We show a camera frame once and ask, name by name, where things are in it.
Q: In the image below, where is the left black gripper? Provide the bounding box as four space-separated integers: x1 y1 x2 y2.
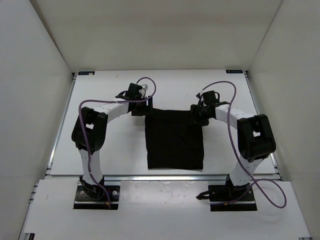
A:
131 95 154 117

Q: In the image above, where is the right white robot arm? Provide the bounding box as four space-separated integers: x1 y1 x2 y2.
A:
190 90 276 202

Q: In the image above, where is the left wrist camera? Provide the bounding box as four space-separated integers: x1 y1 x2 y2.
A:
139 84 149 95

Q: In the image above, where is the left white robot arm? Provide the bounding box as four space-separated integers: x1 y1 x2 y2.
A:
71 79 157 206

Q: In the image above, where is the blue corner label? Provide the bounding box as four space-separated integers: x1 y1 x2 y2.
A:
77 71 95 76
225 69 244 74

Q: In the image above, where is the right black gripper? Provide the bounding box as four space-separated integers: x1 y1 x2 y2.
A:
188 104 212 127

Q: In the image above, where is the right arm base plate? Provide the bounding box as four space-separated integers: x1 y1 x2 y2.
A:
208 185 258 212

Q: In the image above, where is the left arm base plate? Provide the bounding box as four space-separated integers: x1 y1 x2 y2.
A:
73 184 121 210

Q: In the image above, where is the right blue corner label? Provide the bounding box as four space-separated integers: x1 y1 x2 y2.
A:
225 69 244 74

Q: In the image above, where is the black skirt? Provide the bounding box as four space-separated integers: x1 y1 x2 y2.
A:
144 108 204 170

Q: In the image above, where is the left blue corner label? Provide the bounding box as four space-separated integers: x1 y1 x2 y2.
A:
77 71 95 76

